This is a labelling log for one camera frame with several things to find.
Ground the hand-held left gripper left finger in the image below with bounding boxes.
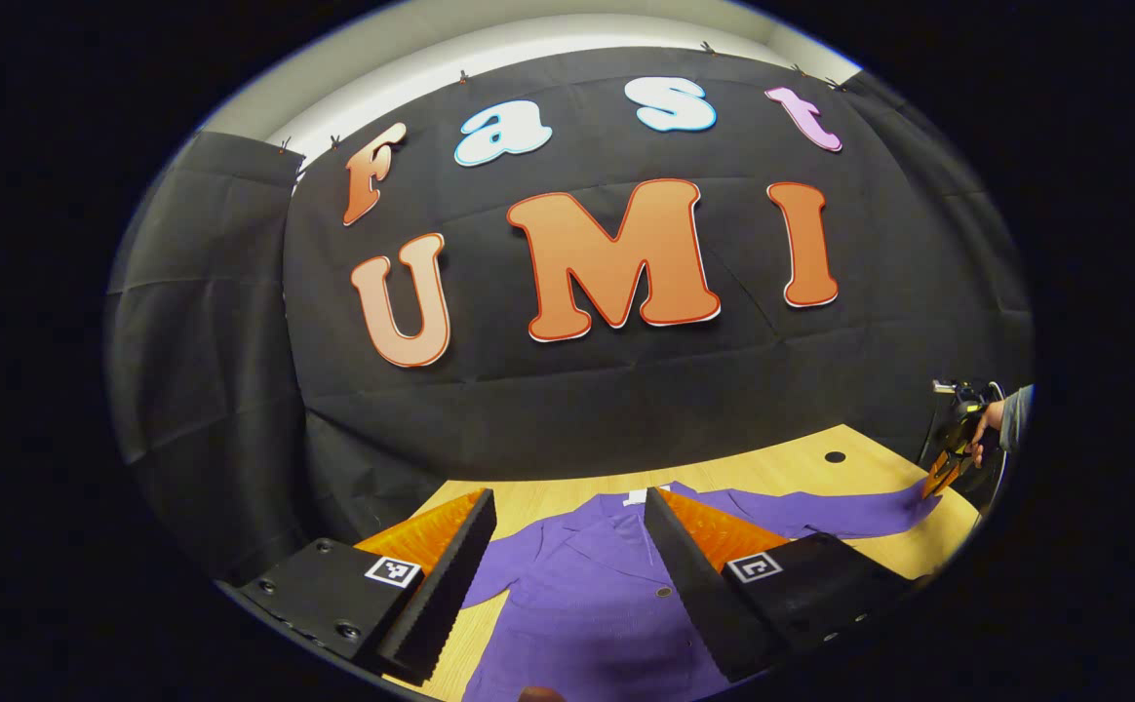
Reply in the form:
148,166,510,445
236,487,497,686

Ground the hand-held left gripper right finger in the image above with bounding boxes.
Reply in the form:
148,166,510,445
644,486,920,683

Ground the purple shirt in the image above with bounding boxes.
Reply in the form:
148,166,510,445
460,480,944,702

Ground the black backdrop cloth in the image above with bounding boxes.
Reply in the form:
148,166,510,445
104,44,1035,596

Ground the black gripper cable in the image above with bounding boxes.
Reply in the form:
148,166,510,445
919,378,1009,513

